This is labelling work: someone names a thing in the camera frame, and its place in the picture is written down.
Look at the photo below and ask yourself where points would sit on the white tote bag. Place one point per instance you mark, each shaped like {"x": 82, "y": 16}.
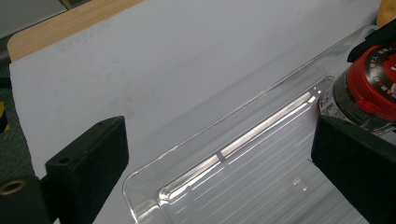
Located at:
{"x": 387, "y": 12}

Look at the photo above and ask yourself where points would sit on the candy container with red lid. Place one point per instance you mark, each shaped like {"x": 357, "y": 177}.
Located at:
{"x": 370, "y": 84}

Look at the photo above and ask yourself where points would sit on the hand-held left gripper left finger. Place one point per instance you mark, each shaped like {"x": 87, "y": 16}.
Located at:
{"x": 90, "y": 165}

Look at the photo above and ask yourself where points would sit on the white table mat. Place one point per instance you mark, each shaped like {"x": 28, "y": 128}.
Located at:
{"x": 155, "y": 68}

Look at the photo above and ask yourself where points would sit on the clear plastic tray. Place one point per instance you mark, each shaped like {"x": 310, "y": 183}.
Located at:
{"x": 249, "y": 174}

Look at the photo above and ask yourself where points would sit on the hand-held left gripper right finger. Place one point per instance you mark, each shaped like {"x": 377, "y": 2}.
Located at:
{"x": 358, "y": 165}

